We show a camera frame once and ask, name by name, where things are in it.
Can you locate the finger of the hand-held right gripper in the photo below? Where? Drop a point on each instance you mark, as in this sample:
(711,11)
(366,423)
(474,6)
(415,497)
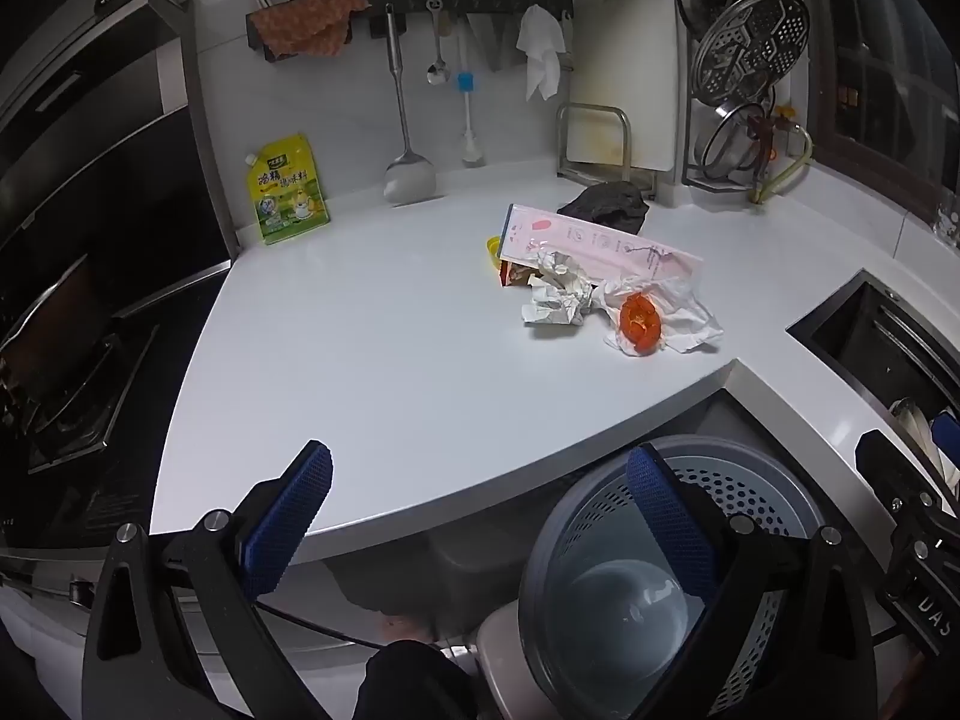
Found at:
(885,457)

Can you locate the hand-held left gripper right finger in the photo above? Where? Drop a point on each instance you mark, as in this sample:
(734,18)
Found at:
(671,517)

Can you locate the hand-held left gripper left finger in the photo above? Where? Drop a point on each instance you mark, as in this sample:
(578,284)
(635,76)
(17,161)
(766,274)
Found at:
(289,517)

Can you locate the grey perforated trash basket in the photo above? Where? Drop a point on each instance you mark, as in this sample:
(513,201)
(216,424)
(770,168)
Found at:
(630,600)

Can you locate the orange fruit peel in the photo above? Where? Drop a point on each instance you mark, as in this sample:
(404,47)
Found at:
(640,319)

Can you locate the white plastic bag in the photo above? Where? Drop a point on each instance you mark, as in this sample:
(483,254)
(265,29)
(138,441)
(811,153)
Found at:
(694,307)

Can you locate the white tissue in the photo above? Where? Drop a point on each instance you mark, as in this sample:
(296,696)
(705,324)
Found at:
(555,300)

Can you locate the pink clear blister package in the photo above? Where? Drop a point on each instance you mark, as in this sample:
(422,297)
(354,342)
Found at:
(600,244)

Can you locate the black bag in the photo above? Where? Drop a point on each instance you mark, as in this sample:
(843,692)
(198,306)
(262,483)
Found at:
(607,202)

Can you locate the dark kitchen sink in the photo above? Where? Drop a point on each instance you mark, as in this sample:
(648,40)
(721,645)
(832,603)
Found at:
(847,330)

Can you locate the person's leg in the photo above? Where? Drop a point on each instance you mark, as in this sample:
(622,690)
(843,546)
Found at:
(420,682)

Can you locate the black gas stove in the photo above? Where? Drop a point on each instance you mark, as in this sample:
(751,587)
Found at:
(75,405)

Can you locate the printed glass cup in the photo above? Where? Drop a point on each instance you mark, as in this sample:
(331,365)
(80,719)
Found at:
(949,221)

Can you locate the red white snack wrapper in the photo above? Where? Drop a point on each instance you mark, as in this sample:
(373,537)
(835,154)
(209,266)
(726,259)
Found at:
(517,274)

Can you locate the metal lid rack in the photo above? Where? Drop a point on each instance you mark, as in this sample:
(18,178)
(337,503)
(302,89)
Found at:
(720,181)

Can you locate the yellow plastic lid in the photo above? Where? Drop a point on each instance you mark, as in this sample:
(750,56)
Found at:
(493,249)

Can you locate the yellow seasoning pouch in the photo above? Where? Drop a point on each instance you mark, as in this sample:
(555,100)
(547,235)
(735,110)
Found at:
(289,195)

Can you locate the metal cutting board holder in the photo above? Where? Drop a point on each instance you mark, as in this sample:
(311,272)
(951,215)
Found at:
(592,175)

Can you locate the metal spatula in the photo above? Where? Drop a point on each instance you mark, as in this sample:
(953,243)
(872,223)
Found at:
(409,180)

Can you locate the black range hood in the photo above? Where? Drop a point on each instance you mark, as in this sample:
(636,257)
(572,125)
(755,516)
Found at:
(90,165)

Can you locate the metal steamer plate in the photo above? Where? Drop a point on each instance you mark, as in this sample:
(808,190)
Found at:
(750,45)

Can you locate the white cutting board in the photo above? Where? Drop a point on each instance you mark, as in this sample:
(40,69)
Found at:
(637,52)

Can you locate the metal spoon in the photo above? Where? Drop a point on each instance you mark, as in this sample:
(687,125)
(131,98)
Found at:
(437,73)

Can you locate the blue white bottle brush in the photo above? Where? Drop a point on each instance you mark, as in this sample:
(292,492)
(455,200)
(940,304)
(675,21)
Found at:
(466,82)

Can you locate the white cloth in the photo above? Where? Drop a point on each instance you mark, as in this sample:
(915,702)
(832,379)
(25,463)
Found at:
(540,45)

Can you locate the orange dish cloth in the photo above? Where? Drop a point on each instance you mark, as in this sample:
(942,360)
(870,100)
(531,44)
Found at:
(300,26)

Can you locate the dark window frame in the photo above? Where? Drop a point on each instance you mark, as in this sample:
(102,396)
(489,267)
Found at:
(885,90)

